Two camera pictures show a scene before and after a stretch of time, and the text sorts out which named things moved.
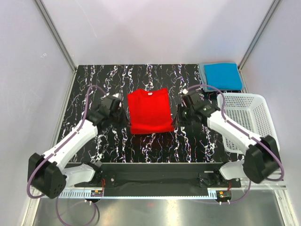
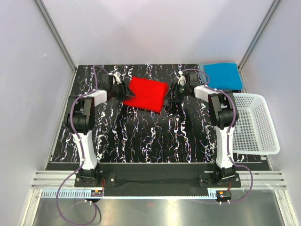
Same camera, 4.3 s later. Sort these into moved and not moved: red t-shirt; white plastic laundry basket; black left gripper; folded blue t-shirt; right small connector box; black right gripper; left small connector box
Moved: black right gripper; black left gripper; red t-shirt
Not moved: right small connector box; folded blue t-shirt; left small connector box; white plastic laundry basket
